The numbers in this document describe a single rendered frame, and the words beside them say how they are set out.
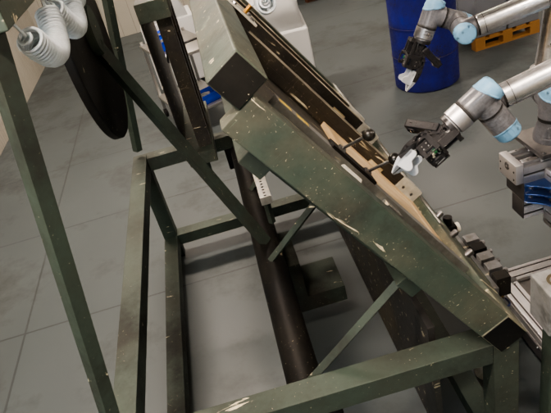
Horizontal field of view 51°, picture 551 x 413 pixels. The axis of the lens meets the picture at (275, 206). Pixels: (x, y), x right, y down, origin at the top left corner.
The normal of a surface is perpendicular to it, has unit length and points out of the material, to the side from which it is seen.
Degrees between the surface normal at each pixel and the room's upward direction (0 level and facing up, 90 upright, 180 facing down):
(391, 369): 0
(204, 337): 0
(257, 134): 90
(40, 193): 97
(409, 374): 90
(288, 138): 90
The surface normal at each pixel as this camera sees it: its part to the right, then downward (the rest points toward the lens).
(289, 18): 0.04, 0.38
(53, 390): -0.22, -0.81
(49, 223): 0.82, 0.26
